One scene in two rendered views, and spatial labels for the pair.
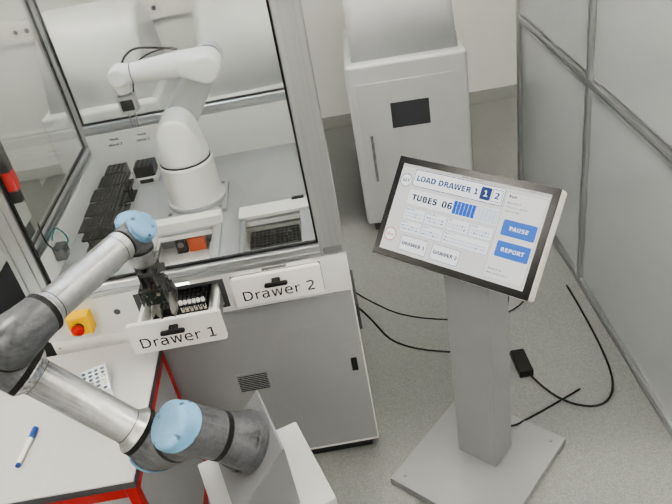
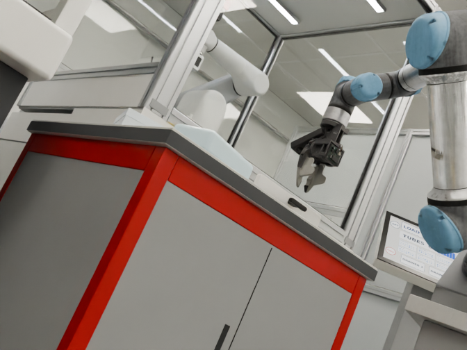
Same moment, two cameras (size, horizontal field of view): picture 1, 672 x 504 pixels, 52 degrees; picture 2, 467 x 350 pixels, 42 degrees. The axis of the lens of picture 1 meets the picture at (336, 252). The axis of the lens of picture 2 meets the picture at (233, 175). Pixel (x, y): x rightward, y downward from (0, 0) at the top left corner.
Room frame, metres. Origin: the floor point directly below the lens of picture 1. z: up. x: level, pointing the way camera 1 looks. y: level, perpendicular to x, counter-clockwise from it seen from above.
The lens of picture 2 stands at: (0.45, 1.73, 0.52)
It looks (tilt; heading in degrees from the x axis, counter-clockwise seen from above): 13 degrees up; 321
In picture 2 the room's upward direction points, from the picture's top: 24 degrees clockwise
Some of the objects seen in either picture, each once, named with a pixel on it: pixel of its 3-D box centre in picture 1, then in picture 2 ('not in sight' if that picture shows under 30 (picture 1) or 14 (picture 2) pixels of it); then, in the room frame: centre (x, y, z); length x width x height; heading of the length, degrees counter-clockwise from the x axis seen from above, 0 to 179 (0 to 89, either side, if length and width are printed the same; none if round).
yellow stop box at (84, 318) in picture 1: (80, 323); not in sight; (1.80, 0.85, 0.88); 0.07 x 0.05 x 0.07; 89
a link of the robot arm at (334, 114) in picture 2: (144, 256); (336, 120); (1.62, 0.52, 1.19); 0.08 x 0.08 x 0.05
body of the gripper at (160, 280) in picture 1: (151, 280); (326, 144); (1.61, 0.52, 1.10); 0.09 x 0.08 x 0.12; 179
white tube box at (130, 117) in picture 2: not in sight; (136, 134); (1.50, 1.15, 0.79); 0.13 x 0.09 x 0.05; 159
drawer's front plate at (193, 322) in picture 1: (177, 331); (283, 212); (1.66, 0.52, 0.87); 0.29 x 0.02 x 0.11; 89
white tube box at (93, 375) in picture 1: (96, 384); not in sight; (1.60, 0.79, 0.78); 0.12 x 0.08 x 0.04; 17
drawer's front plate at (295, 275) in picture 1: (277, 284); not in sight; (1.80, 0.20, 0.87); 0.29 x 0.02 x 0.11; 89
